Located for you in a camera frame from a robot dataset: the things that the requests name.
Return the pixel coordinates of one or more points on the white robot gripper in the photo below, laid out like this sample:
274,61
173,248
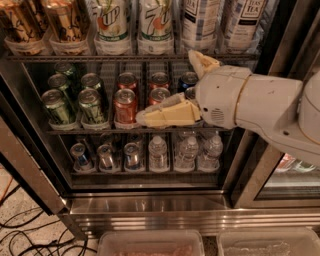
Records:
218,96

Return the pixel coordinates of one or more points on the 7up can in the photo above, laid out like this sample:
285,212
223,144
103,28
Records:
155,17
111,20

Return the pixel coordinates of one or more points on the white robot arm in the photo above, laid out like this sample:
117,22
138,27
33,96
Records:
284,112

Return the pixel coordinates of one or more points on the front left Pepsi can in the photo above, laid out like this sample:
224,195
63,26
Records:
190,93

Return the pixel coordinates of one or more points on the pepsi can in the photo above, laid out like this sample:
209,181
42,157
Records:
187,80
190,93

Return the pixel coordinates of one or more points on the back left Pepsi can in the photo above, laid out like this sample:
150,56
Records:
187,80

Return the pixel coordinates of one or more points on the back right orange can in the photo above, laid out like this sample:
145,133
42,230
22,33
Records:
159,79

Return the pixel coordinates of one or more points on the orange can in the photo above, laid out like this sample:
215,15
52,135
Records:
159,79
125,103
157,95
127,80

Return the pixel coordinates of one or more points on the front right orange can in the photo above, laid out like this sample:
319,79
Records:
157,95

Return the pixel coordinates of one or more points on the back left orange can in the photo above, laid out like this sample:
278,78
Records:
127,80

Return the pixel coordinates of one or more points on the front left orange can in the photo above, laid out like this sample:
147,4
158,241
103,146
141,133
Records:
125,103

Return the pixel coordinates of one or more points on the right blue silver can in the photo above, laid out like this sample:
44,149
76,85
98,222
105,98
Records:
132,156

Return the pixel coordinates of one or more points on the blue silver can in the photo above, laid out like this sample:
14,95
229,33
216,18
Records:
81,156
105,155
132,156

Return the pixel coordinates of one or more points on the middle right green can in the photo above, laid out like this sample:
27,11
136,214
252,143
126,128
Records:
92,80

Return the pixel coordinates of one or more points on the green can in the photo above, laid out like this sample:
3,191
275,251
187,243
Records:
58,107
61,82
91,105
92,80

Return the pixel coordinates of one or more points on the front right green can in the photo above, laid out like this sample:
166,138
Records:
91,105

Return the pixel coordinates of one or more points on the middle blue silver can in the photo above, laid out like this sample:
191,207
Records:
105,155

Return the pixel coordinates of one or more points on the left blue silver can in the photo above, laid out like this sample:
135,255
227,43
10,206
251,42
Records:
81,156

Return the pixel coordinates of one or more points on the middle left green can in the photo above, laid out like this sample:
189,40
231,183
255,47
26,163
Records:
61,82

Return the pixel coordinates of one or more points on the front left green can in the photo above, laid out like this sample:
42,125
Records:
58,107

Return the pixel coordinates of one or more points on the steel fridge door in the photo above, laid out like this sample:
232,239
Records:
18,150

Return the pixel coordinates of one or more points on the left LaCroix can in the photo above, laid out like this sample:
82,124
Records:
23,21

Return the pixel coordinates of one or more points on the middle water bottle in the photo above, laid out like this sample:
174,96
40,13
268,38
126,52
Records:
186,155

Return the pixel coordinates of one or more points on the water bottle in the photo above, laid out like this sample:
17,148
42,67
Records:
186,155
157,154
208,159

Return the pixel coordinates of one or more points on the left water bottle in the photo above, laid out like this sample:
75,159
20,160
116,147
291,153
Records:
157,154

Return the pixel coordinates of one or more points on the left Teas Tea bottle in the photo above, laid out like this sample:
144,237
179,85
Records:
199,20

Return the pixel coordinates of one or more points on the teas tea bottle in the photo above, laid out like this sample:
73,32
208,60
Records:
240,19
199,20

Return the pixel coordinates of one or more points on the right water bottle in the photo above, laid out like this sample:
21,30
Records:
208,159

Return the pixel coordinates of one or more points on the right Teas Tea bottle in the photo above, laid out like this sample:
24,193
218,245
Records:
240,19

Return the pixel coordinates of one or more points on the left clear plastic bin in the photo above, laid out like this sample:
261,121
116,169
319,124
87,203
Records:
151,243

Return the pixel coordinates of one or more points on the clear plastic bin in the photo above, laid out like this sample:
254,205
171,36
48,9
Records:
151,243
268,242

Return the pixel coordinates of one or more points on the right clear plastic bin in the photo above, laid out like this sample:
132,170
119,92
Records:
268,242

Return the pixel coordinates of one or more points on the middle wire shelf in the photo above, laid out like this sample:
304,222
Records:
136,130

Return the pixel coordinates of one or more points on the wire shelf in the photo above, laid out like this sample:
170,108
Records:
125,58
136,130

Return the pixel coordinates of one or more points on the top wire shelf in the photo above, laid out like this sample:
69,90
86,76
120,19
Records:
125,58

